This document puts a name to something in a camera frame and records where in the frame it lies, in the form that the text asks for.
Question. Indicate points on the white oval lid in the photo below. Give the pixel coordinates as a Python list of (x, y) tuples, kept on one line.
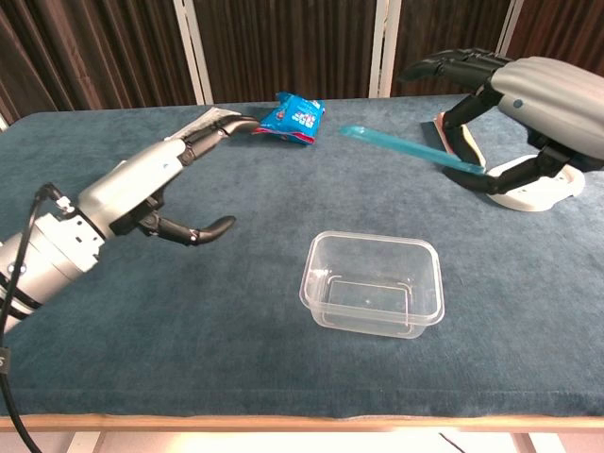
[(533, 198)]

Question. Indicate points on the white flat blister pack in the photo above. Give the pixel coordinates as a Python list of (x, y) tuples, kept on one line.
[(212, 114)]

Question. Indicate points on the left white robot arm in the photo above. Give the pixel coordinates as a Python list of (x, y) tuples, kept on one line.
[(52, 255)]

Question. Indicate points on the blue table cloth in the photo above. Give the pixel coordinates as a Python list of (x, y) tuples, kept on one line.
[(189, 330)]

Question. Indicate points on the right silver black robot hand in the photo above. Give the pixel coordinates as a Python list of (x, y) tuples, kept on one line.
[(557, 104)]

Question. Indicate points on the clear teal plastic container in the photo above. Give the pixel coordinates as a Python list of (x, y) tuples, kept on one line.
[(401, 146)]

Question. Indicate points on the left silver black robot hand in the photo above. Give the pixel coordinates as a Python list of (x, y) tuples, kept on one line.
[(132, 184)]

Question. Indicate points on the long beige rectangular box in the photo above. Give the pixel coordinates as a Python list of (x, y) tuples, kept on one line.
[(474, 146)]

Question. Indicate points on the blue snack bag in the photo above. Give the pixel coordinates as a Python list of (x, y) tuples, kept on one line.
[(292, 118)]

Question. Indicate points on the white metal frame post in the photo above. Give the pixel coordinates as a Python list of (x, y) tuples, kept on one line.
[(512, 23), (193, 52), (384, 47)]

